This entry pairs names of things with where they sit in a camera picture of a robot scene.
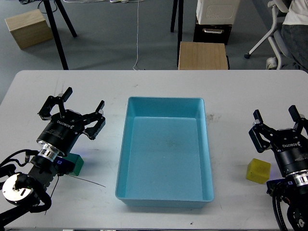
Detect wooden box center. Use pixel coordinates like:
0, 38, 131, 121
178, 41, 228, 70

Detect white office chair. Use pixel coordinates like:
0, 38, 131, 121
244, 0, 292, 70

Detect green block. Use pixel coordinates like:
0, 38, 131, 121
64, 153, 84, 176

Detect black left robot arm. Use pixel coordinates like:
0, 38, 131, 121
0, 88, 105, 230

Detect white appliance box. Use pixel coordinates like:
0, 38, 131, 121
196, 0, 241, 25

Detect black tripod legs left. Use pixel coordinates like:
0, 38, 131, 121
43, 0, 77, 70

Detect seated person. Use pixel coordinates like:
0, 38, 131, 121
281, 0, 308, 72

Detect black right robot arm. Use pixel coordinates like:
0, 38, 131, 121
249, 105, 308, 231

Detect light wooden box left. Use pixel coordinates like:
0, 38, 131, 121
5, 9, 53, 50

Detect black drawer box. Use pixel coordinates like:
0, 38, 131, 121
193, 20, 232, 45

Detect black stand legs center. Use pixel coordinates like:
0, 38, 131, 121
170, 0, 184, 66

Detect white hanging cable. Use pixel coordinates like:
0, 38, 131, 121
132, 0, 141, 71

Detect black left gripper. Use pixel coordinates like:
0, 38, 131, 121
36, 87, 106, 157

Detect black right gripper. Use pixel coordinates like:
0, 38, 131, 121
248, 105, 308, 178

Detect light blue plastic box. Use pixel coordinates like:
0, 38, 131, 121
115, 97, 214, 208

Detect yellow block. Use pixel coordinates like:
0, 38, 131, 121
246, 158, 271, 184

